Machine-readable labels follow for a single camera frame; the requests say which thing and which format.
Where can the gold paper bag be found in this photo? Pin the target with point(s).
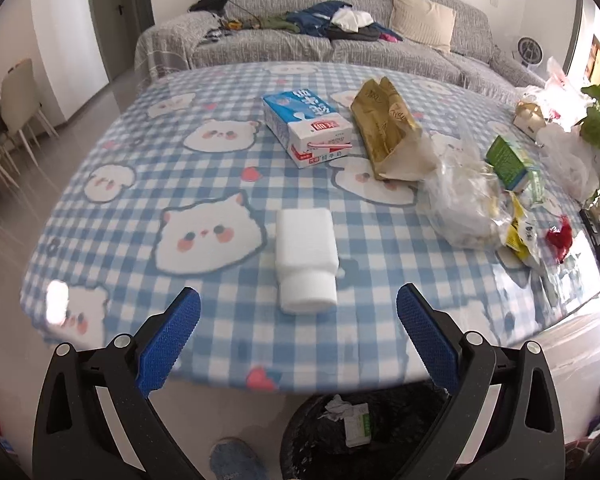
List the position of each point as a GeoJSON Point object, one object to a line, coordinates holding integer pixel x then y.
{"type": "Point", "coordinates": [380, 120]}

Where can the cream pillow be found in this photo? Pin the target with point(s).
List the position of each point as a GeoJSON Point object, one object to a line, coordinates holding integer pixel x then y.
{"type": "Point", "coordinates": [422, 17]}

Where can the red wrapper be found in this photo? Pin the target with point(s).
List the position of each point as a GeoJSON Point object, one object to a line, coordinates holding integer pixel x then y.
{"type": "Point", "coordinates": [560, 237]}

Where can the cream box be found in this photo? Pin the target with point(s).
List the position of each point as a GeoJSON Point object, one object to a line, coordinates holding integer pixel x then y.
{"type": "Point", "coordinates": [529, 117]}

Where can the blue garment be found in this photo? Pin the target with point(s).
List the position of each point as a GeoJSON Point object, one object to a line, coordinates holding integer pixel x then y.
{"type": "Point", "coordinates": [315, 14]}

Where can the black garment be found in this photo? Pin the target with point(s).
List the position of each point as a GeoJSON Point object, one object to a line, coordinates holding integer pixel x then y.
{"type": "Point", "coordinates": [210, 1]}

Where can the green and white carton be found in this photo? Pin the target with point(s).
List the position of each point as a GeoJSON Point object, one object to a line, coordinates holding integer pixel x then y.
{"type": "Point", "coordinates": [505, 157]}

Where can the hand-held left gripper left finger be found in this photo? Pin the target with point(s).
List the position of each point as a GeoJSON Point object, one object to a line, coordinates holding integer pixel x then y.
{"type": "Point", "coordinates": [170, 340]}

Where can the grey covered sofa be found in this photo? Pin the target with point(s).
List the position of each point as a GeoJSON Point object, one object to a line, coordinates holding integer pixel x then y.
{"type": "Point", "coordinates": [260, 50]}

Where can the yellow snack packet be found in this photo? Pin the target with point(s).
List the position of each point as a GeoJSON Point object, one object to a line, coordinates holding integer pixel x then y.
{"type": "Point", "coordinates": [520, 232]}

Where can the blue and white milk carton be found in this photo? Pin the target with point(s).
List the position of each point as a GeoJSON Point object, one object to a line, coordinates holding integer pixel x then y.
{"type": "Point", "coordinates": [305, 120]}

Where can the blue checked cat-print tablecloth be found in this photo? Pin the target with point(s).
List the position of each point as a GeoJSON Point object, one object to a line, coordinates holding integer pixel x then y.
{"type": "Point", "coordinates": [130, 270]}

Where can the blue slipper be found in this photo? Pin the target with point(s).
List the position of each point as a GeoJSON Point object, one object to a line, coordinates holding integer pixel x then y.
{"type": "Point", "coordinates": [235, 460]}

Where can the crumpled white tissue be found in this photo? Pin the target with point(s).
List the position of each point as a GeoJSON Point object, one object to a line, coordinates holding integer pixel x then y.
{"type": "Point", "coordinates": [336, 406]}

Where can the dark clothes pile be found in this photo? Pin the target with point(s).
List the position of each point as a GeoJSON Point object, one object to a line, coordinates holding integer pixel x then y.
{"type": "Point", "coordinates": [360, 34]}

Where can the white garment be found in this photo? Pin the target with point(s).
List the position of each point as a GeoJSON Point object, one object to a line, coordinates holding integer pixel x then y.
{"type": "Point", "coordinates": [350, 20]}

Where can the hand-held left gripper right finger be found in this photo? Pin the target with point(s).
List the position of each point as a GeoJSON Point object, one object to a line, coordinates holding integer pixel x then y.
{"type": "Point", "coordinates": [427, 340]}

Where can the green garment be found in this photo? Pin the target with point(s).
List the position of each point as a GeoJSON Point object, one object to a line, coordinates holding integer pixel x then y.
{"type": "Point", "coordinates": [275, 22]}

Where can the small white and green box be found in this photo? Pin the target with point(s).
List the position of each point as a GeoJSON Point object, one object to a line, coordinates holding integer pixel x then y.
{"type": "Point", "coordinates": [358, 425]}

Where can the white floor fan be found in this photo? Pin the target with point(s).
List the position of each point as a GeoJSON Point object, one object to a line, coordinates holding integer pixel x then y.
{"type": "Point", "coordinates": [529, 51]}

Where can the plain white plastic bag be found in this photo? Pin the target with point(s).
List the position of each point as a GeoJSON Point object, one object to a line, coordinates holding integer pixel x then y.
{"type": "Point", "coordinates": [570, 160]}

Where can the white plastic bottle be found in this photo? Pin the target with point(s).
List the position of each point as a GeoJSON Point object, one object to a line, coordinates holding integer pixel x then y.
{"type": "Point", "coordinates": [305, 245]}

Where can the clear plastic bag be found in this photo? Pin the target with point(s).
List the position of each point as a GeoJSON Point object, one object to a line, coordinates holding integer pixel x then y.
{"type": "Point", "coordinates": [460, 200]}

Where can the dark grey door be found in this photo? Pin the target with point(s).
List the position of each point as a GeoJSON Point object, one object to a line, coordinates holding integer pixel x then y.
{"type": "Point", "coordinates": [130, 20]}

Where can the black trash bin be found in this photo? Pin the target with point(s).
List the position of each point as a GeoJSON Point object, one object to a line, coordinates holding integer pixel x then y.
{"type": "Point", "coordinates": [320, 445]}

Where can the white plastic bag red print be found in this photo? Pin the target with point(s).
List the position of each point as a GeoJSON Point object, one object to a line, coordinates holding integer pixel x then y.
{"type": "Point", "coordinates": [560, 90]}

